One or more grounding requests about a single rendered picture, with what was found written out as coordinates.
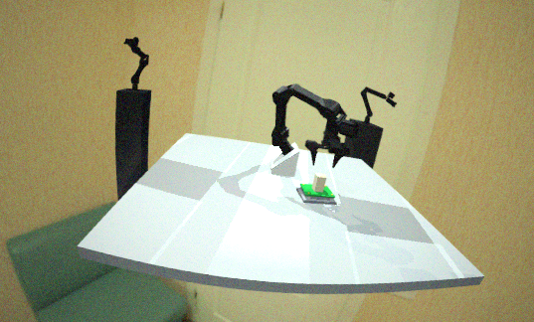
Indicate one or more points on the green board with corner holes and square handle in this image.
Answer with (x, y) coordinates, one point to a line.
(317, 188)

